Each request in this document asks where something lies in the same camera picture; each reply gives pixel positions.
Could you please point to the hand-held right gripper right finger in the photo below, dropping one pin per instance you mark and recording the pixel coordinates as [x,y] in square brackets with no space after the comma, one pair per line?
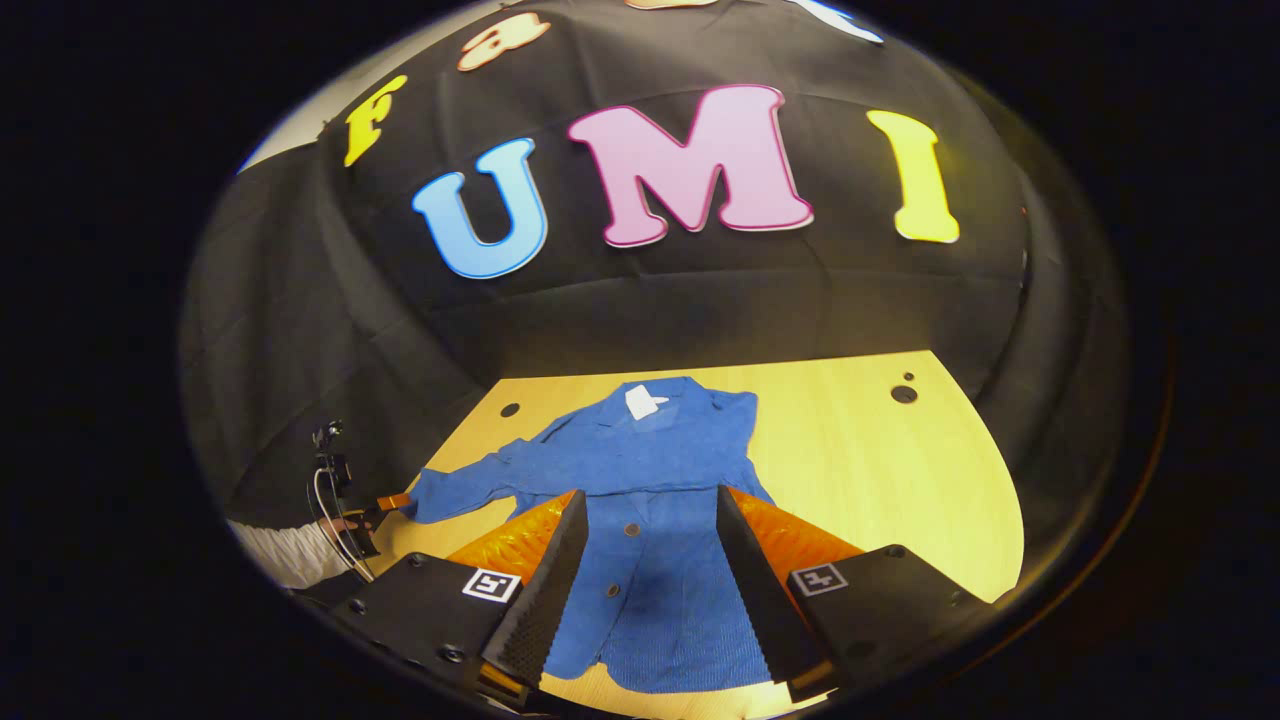
[755,590]

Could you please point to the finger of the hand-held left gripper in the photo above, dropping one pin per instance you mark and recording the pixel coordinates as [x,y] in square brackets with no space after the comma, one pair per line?
[395,502]

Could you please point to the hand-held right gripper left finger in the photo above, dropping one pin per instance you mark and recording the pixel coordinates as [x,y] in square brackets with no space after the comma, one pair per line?
[545,590]

